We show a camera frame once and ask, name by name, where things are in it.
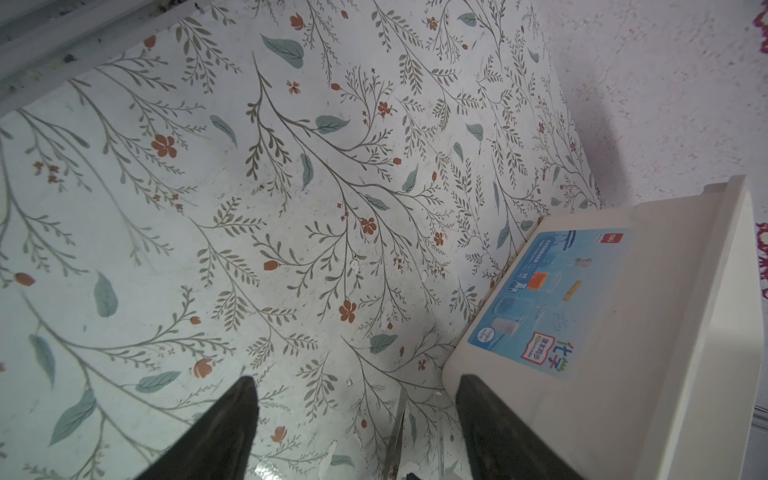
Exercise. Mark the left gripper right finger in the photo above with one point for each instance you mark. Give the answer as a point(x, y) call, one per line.
point(499, 444)

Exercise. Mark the white plastic storage bin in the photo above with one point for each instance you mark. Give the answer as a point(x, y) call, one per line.
point(630, 340)

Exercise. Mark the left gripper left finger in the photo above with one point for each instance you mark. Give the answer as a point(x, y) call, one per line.
point(219, 443)

